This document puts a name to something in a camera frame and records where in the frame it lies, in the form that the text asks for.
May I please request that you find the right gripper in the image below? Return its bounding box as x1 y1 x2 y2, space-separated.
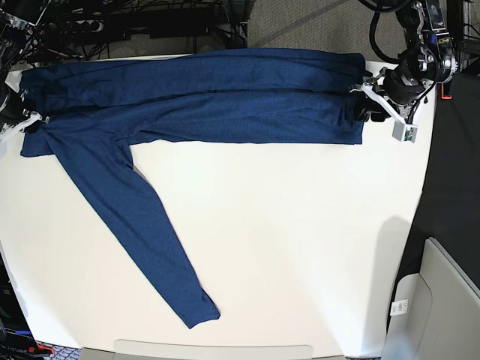
1 109 50 141

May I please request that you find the grey plastic bin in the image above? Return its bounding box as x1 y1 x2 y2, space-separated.
381 238 479 360

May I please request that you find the black box with red label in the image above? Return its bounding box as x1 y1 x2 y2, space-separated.
1 260 55 359

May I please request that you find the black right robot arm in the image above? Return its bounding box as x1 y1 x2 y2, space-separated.
1 11 50 146

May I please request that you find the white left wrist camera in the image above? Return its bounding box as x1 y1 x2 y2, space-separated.
392 121 418 143

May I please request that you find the blue long-sleeve shirt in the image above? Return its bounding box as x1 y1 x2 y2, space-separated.
20 48 367 328

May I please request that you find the red clamp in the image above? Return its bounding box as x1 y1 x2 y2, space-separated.
440 84 452 101

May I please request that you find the white power strip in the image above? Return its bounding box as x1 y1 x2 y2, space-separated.
67 19 104 34

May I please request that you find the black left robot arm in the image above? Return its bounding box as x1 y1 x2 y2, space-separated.
351 1 458 125

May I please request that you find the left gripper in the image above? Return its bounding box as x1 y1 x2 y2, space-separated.
349 65 436 124

